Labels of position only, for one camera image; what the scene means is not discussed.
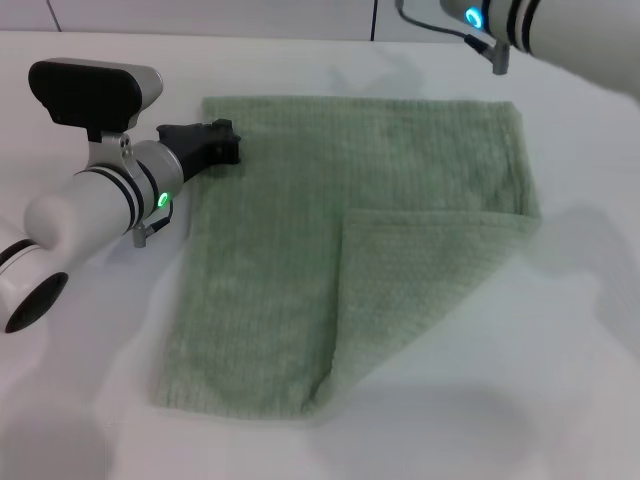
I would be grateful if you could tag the left wrist camera unit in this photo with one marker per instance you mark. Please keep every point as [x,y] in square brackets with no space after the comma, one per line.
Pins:
[85,95]

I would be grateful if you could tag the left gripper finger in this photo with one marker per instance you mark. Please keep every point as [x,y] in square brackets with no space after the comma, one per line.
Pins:
[233,148]
[223,125]

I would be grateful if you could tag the green ribbed towel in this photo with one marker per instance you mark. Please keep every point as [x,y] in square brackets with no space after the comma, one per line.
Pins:
[280,260]

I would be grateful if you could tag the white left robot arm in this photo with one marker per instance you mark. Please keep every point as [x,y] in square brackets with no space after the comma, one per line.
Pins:
[85,210]

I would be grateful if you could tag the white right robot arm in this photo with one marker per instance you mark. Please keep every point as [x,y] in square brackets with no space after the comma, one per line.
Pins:
[560,35]

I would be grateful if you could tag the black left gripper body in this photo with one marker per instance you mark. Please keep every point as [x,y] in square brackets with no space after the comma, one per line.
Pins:
[192,145]

